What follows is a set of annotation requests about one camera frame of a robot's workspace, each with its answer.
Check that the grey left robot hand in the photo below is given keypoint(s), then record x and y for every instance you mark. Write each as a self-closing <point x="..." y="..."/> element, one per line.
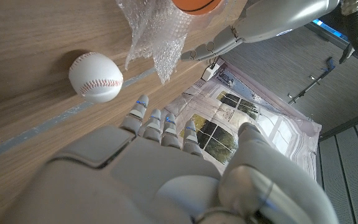
<point x="275" y="18"/>

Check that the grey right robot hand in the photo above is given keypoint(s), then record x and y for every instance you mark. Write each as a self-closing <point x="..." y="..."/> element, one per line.
<point x="135" y="180"/>

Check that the small orange basketball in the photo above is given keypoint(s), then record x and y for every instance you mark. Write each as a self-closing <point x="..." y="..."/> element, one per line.
<point x="196" y="6"/>

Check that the clear bubble wrap sheet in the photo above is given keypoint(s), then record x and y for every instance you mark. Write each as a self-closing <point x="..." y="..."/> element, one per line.
<point x="163" y="34"/>

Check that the white baseball red stitching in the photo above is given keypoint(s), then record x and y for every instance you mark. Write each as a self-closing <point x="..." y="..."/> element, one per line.
<point x="95" y="77"/>

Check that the white power strip box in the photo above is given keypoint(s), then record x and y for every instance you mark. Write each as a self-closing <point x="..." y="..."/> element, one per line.
<point x="210" y="72"/>

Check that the printed window scene backdrop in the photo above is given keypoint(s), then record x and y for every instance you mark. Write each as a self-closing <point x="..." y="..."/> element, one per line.
<point x="259" y="124"/>

